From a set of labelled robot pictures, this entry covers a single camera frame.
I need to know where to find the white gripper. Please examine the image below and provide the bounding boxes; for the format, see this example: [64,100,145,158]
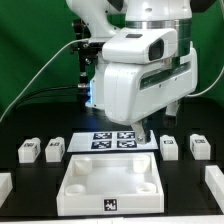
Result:
[104,48,197,144]

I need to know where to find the white obstacle wall left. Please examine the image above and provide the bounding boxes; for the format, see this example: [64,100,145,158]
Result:
[0,173,13,208]

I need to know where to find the white obstacle wall right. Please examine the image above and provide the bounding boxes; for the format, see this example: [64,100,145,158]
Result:
[205,165,224,214]

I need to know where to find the black cables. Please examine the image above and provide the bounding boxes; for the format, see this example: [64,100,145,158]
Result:
[13,84,91,109]

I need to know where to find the white obstacle wall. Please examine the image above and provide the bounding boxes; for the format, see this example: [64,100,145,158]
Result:
[205,165,224,214]
[0,173,13,208]

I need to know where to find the white sheet with markers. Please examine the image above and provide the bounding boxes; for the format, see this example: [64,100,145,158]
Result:
[68,131,158,153]

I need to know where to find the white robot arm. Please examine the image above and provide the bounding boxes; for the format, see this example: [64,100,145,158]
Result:
[66,0,216,144]

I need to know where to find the white cable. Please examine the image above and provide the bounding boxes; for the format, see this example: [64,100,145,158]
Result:
[0,38,88,123]

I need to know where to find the white square tabletop tray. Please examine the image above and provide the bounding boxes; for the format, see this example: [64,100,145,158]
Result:
[56,152,164,216]

